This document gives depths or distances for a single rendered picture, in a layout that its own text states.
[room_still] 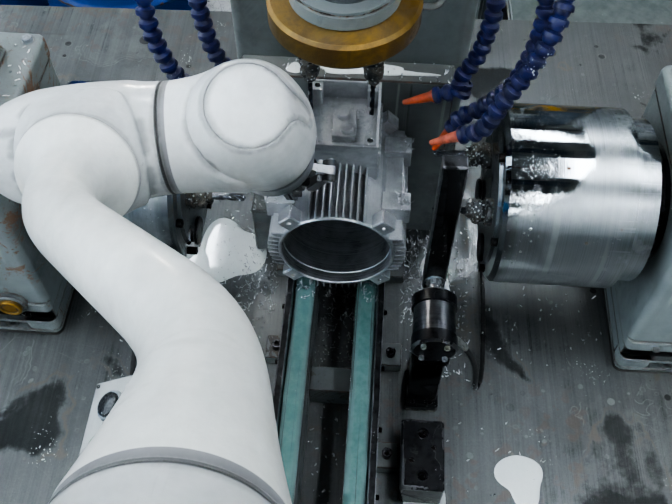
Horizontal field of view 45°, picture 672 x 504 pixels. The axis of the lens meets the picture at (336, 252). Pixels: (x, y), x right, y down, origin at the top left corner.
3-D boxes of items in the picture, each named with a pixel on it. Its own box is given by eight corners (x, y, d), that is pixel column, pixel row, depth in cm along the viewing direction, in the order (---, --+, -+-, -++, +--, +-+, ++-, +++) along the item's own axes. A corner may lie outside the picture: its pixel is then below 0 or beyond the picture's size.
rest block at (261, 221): (260, 221, 141) (255, 177, 131) (300, 223, 141) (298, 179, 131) (256, 249, 137) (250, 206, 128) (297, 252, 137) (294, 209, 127)
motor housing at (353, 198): (285, 180, 131) (278, 95, 115) (403, 186, 130) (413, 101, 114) (271, 285, 119) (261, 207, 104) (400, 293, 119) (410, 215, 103)
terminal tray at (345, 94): (308, 114, 118) (307, 78, 112) (382, 118, 117) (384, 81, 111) (301, 179, 111) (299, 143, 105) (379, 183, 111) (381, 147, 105)
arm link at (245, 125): (315, 84, 79) (181, 96, 79) (303, 30, 64) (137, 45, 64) (324, 194, 78) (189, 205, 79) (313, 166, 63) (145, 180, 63)
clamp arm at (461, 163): (422, 272, 112) (442, 149, 91) (444, 273, 112) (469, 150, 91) (421, 294, 110) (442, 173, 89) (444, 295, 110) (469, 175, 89)
